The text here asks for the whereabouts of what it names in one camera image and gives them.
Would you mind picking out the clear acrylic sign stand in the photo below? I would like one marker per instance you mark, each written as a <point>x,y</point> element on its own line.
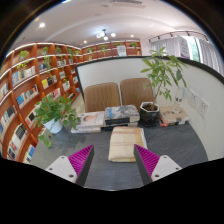
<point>179,98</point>

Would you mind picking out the white framed notice sign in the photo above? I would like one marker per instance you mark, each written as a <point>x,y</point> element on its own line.
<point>121,50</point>

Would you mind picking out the small tree in black pot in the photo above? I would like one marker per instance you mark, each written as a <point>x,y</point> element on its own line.
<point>149,115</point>

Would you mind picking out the ceiling light cluster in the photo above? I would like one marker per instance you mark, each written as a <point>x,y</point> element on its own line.
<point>105,34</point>

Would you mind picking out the white curtain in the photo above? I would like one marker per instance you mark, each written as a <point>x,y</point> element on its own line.
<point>206,53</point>

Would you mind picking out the white book with face cover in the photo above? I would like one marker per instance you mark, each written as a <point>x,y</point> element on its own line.
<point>91,119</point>

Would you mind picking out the red-edged book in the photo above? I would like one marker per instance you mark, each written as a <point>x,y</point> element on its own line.
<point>166,124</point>

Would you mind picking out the leafy vine plant, white pot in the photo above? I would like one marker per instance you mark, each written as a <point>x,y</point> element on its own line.
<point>55,115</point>

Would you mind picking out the cream and tan striped towel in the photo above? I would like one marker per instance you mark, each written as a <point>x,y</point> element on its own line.
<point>126,143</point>

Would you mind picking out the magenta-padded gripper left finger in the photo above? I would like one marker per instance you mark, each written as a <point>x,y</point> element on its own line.
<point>63,166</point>

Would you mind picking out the orange wooden bookshelf unit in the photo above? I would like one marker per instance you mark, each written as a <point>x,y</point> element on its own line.
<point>26,90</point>

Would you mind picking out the beige cover book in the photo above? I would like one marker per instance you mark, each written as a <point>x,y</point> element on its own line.
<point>173,114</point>

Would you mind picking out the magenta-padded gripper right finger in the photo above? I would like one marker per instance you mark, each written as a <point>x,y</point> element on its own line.
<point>165,166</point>

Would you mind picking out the tan padded chair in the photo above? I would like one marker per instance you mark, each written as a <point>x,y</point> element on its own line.
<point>136,93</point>
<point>101,96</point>

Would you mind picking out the white flat book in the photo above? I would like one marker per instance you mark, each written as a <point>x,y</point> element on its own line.
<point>85,130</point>

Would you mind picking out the thick dark blue-striped book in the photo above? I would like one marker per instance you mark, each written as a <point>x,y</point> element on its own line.
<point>121,113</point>

